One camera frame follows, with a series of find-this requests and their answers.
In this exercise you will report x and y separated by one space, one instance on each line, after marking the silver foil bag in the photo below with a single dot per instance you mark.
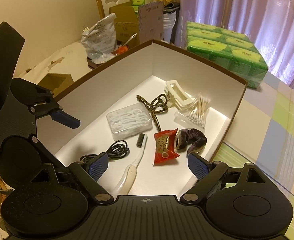
99 41

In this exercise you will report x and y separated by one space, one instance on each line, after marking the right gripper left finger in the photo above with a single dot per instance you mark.
88 173

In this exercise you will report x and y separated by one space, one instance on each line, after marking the brown cardboard flap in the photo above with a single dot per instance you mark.
150 22

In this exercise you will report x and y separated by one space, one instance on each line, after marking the green tissue multipack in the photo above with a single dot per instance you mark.
229 49

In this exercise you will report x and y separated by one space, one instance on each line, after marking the red snack packet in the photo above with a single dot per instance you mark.
165 149

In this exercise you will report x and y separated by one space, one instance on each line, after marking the white toothbrush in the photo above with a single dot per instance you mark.
127 180

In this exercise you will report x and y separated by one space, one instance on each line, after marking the orange small object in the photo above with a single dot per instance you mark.
120 50

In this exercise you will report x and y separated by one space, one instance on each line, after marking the white carved chair back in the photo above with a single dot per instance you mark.
104 5

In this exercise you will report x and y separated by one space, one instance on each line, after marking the cotton swab pack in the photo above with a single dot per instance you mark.
195 113

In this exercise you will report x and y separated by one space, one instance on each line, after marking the purple curtain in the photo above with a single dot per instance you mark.
269 24

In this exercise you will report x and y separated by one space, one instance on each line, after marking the small brown cardboard box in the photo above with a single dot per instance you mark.
56 82

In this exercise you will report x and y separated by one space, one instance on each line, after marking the brown white storage box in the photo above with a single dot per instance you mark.
142 71

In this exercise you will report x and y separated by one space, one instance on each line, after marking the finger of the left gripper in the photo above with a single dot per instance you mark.
65 119

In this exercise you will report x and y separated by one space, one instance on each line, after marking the leopard hair claw clip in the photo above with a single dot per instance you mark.
158 105

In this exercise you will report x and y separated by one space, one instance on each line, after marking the open cardboard box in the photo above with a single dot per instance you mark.
126 24

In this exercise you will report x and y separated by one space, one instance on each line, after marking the white hair claw clip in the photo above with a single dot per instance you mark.
176 95

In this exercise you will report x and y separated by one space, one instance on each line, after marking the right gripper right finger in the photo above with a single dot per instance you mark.
209 176

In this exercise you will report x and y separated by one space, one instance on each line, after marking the plaid tablecloth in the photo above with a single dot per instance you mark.
262 132

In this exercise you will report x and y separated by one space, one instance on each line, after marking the clear floss pick box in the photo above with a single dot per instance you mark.
129 121

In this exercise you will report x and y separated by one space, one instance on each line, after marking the dark purple scrunchie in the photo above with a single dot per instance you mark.
194 138

